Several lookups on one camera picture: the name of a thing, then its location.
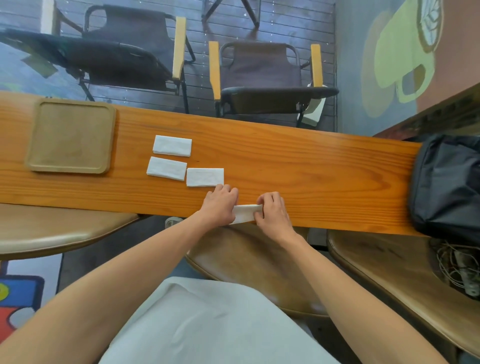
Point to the person's right forearm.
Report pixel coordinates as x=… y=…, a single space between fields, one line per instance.
x=348 y=300

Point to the person's left fingers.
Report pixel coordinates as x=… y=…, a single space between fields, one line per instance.
x=226 y=190

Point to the white power strip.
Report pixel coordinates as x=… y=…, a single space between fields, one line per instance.
x=468 y=275

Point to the person's white garment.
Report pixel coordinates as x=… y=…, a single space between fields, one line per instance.
x=213 y=326

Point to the white post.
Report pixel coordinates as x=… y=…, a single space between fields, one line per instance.
x=49 y=17

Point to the white paper napkin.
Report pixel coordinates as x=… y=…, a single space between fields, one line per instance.
x=172 y=146
x=243 y=213
x=167 y=168
x=204 y=177

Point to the dark wooden ledge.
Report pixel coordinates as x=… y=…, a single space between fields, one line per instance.
x=438 y=116

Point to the person's left forearm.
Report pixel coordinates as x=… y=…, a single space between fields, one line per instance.
x=112 y=288

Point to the person's right fingers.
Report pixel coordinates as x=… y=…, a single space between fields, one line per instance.
x=269 y=200

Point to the colourful floor rug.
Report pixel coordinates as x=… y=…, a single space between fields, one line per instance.
x=22 y=296

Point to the brown wooden stool seat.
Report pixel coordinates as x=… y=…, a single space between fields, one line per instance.
x=258 y=266
x=48 y=228
x=397 y=277

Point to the person's left hand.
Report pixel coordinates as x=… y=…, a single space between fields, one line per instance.
x=215 y=208

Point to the white folded paper napkin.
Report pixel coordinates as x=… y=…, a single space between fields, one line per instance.
x=167 y=168
x=204 y=177
x=172 y=146

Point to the black bag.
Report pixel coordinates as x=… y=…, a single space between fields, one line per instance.
x=450 y=187

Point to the white bin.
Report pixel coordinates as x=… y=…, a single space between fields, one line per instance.
x=314 y=112

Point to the black tripod legs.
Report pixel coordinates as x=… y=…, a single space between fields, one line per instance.
x=251 y=13

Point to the brown square tray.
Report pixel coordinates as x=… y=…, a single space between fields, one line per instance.
x=71 y=135

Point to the dark folding chair wooden armrests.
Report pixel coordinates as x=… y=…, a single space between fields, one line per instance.
x=112 y=56
x=262 y=75

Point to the person's right hand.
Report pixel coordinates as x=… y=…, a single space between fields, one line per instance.
x=275 y=221

